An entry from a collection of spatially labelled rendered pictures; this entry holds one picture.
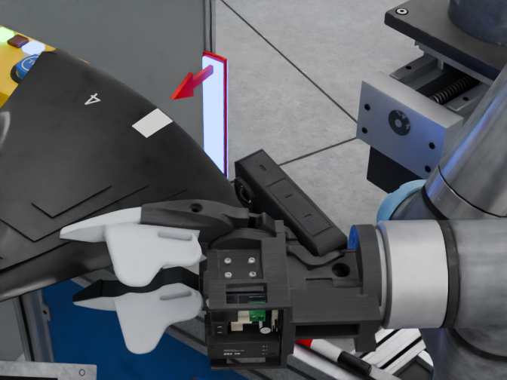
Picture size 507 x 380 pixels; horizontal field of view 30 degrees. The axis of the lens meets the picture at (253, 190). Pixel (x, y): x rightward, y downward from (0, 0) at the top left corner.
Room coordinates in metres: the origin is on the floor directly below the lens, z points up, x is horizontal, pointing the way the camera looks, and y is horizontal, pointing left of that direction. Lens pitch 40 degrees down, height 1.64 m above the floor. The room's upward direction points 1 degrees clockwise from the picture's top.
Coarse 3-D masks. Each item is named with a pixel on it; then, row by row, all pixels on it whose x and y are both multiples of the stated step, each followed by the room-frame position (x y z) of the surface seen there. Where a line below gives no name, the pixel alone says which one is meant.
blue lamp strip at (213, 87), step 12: (204, 60) 0.72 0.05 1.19; (216, 72) 0.71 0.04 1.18; (204, 84) 0.72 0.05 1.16; (216, 84) 0.71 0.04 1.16; (204, 96) 0.72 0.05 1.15; (216, 96) 0.71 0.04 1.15; (204, 108) 0.72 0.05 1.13; (216, 108) 0.71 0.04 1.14; (204, 120) 0.72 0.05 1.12; (216, 120) 0.71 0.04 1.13; (204, 132) 0.72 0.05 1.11; (216, 132) 0.71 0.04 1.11; (204, 144) 0.72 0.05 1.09; (216, 144) 0.71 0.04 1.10; (216, 156) 0.71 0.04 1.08
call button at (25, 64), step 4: (32, 56) 0.88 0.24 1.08; (36, 56) 0.88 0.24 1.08; (20, 60) 0.87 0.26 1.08; (24, 60) 0.87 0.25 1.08; (28, 60) 0.87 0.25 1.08; (32, 60) 0.87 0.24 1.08; (20, 64) 0.86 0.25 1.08; (24, 64) 0.86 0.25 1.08; (28, 64) 0.86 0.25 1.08; (32, 64) 0.86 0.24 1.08; (20, 68) 0.85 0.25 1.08; (24, 68) 0.85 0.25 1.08; (28, 68) 0.85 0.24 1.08; (20, 72) 0.85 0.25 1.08; (24, 72) 0.85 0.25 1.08; (20, 76) 0.85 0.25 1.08
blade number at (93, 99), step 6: (90, 90) 0.64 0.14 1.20; (96, 90) 0.64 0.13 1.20; (84, 96) 0.63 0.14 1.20; (90, 96) 0.63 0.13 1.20; (96, 96) 0.63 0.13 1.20; (102, 96) 0.64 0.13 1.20; (108, 96) 0.64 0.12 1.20; (78, 102) 0.63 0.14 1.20; (84, 102) 0.63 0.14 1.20; (90, 102) 0.63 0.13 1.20; (96, 102) 0.63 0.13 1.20; (102, 102) 0.63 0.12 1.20; (84, 108) 0.62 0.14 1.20; (90, 108) 0.62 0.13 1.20; (96, 108) 0.62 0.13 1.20; (90, 114) 0.61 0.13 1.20
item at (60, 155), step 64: (64, 64) 0.66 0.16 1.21; (0, 128) 0.59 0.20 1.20; (64, 128) 0.60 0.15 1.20; (128, 128) 0.61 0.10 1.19; (0, 192) 0.52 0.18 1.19; (64, 192) 0.53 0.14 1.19; (128, 192) 0.54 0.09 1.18; (192, 192) 0.56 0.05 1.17; (0, 256) 0.46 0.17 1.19; (64, 256) 0.47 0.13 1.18
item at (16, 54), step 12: (24, 36) 0.94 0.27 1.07; (0, 48) 0.91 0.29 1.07; (12, 48) 0.91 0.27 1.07; (48, 48) 0.91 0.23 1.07; (0, 60) 0.88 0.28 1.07; (12, 60) 0.88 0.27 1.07; (0, 72) 0.86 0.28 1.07; (12, 72) 0.86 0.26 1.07; (0, 84) 0.84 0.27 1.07; (12, 84) 0.84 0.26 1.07; (0, 96) 0.82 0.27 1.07; (0, 108) 0.83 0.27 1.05
